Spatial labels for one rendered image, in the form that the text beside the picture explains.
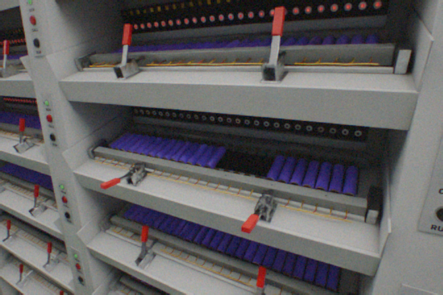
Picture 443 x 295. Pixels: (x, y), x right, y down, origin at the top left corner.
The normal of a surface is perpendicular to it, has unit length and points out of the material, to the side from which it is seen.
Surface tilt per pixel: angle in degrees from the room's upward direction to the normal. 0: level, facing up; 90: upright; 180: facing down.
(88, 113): 90
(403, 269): 90
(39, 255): 20
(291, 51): 110
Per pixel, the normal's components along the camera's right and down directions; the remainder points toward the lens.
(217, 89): -0.44, 0.57
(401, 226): -0.46, 0.25
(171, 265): -0.15, -0.81
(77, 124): 0.89, 0.14
